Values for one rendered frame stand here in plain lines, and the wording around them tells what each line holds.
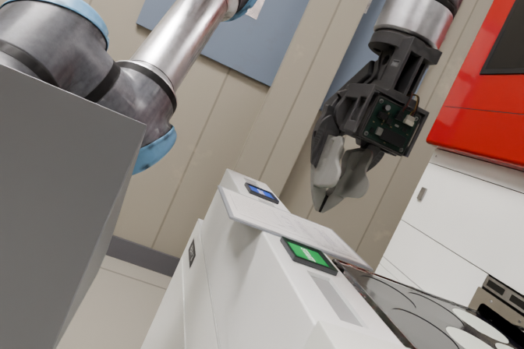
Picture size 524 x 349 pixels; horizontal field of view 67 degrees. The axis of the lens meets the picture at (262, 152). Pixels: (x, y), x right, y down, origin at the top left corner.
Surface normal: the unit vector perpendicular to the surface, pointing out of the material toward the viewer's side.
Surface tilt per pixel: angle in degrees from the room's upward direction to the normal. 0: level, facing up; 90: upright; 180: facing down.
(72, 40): 55
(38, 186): 90
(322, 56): 90
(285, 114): 90
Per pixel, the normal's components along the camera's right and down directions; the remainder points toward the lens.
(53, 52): 0.84, -0.23
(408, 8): -0.47, -0.13
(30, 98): 0.15, 0.15
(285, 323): -0.89, -0.38
